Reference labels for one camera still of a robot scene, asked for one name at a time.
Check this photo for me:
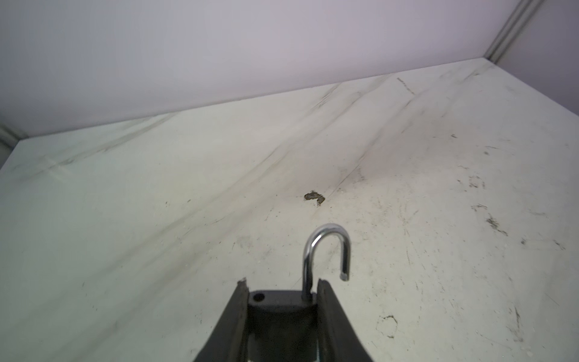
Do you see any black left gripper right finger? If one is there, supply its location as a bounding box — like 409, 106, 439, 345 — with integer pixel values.
317, 279, 372, 362

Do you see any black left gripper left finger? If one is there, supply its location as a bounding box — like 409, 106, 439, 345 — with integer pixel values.
194, 279, 249, 362

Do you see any black padlock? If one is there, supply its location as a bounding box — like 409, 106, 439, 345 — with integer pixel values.
248, 223, 351, 361

